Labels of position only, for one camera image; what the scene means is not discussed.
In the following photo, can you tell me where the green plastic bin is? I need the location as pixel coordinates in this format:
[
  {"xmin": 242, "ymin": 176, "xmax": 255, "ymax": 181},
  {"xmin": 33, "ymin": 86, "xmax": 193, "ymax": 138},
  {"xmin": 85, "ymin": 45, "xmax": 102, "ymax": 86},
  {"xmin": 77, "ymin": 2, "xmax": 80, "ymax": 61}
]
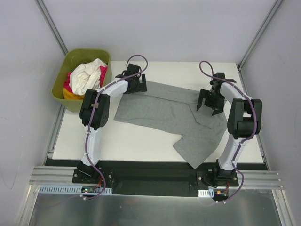
[{"xmin": 52, "ymin": 48, "xmax": 112, "ymax": 113}]

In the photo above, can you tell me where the left aluminium frame post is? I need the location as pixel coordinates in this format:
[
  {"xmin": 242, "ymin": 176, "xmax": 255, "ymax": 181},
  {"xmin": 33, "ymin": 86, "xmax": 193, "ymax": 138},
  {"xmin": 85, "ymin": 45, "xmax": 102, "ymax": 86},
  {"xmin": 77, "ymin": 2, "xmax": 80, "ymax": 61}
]
[{"xmin": 35, "ymin": 0, "xmax": 68, "ymax": 55}]

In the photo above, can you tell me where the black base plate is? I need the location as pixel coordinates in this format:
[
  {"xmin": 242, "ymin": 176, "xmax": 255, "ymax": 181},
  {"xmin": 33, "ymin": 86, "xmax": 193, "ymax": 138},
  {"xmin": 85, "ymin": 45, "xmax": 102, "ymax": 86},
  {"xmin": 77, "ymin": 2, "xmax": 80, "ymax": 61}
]
[{"xmin": 72, "ymin": 161, "xmax": 238, "ymax": 197}]

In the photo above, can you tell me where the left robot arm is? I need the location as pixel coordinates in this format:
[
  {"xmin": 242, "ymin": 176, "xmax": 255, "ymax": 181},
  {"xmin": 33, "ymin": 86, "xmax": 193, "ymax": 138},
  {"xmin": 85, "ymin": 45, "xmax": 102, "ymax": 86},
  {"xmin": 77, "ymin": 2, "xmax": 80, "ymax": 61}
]
[{"xmin": 72, "ymin": 63, "xmax": 147, "ymax": 183}]

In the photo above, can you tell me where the yellow t shirt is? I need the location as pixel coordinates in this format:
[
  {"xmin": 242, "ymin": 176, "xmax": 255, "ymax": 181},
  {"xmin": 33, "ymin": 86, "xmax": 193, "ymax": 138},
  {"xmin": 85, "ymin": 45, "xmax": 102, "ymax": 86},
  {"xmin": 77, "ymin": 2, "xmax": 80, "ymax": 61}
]
[{"xmin": 63, "ymin": 88, "xmax": 84, "ymax": 100}]

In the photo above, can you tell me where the right slotted cable duct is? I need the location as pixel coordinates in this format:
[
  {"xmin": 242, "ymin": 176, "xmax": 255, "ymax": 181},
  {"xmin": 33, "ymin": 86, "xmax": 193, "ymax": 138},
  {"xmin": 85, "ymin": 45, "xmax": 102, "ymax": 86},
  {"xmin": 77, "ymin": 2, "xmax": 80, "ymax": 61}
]
[{"xmin": 198, "ymin": 189, "xmax": 214, "ymax": 198}]

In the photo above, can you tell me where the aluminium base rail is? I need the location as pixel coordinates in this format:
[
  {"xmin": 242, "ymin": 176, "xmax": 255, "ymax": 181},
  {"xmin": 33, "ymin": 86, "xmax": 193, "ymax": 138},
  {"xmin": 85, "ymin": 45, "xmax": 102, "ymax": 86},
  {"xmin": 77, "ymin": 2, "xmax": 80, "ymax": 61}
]
[{"xmin": 29, "ymin": 166, "xmax": 75, "ymax": 185}]

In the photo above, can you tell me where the slotted cable duct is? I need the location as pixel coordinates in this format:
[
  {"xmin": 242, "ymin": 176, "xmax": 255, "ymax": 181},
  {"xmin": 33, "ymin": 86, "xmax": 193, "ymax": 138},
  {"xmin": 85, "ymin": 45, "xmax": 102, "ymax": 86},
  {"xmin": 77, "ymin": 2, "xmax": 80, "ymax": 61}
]
[
  {"xmin": 198, "ymin": 189, "xmax": 214, "ymax": 198},
  {"xmin": 39, "ymin": 185, "xmax": 113, "ymax": 196}
]

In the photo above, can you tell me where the white t shirt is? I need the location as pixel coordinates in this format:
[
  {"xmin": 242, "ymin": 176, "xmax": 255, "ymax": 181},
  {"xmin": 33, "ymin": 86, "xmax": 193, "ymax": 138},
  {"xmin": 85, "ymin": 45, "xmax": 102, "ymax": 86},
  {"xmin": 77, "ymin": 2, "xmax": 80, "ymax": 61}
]
[{"xmin": 69, "ymin": 58, "xmax": 108, "ymax": 96}]

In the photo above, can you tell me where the pink t shirt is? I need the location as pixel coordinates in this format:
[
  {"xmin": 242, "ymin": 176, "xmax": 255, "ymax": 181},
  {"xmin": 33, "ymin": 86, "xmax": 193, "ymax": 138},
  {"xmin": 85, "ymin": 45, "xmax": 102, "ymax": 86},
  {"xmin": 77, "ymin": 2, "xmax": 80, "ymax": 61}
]
[{"xmin": 63, "ymin": 72, "xmax": 104, "ymax": 90}]

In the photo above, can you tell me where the left slotted cable duct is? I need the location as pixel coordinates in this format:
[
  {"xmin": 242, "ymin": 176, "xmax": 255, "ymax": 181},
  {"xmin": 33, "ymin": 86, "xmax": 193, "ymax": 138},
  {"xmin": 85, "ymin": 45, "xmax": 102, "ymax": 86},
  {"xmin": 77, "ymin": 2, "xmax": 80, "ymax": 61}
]
[{"xmin": 39, "ymin": 185, "xmax": 113, "ymax": 196}]

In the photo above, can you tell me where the grey t shirt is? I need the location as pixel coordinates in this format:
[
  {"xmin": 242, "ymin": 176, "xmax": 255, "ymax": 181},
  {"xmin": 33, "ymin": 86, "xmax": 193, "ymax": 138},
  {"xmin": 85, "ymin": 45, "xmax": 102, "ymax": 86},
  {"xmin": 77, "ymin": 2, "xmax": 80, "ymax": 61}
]
[{"xmin": 114, "ymin": 81, "xmax": 227, "ymax": 169}]

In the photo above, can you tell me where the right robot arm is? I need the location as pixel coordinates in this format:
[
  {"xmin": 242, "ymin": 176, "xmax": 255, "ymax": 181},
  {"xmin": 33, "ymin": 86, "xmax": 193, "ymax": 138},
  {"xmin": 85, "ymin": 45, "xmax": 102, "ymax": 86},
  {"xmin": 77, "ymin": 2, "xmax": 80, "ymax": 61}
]
[{"xmin": 197, "ymin": 73, "xmax": 262, "ymax": 187}]

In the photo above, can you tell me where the aluminium frame post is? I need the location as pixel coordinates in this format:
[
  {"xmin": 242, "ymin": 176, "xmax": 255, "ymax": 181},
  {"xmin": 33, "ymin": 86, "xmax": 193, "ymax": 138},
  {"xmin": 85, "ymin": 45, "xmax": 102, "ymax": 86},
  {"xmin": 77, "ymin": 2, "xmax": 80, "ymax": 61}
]
[
  {"xmin": 35, "ymin": 0, "xmax": 68, "ymax": 55},
  {"xmin": 238, "ymin": 0, "xmax": 284, "ymax": 72}
]

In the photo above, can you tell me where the right aluminium frame post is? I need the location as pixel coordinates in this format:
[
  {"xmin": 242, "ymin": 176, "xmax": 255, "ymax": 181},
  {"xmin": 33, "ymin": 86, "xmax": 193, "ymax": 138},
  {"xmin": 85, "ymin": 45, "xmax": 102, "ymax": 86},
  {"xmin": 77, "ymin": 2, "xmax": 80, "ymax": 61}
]
[{"xmin": 238, "ymin": 0, "xmax": 284, "ymax": 72}]

